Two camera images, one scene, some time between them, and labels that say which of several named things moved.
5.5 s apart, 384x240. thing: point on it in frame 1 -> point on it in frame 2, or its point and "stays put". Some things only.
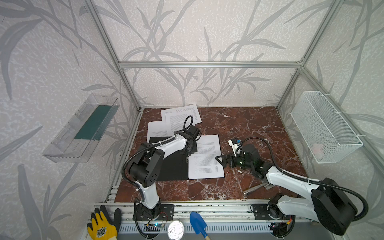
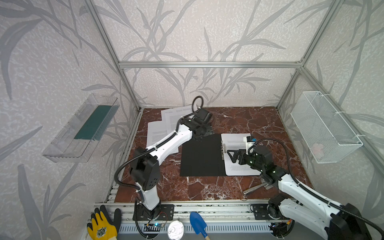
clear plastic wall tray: (77, 136) stays put
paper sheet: (203, 164) -> (234, 141)
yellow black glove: (102, 227) stays put
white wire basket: (329, 139) stays put
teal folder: (176, 165) -> (203, 158)
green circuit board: (152, 227) stays put
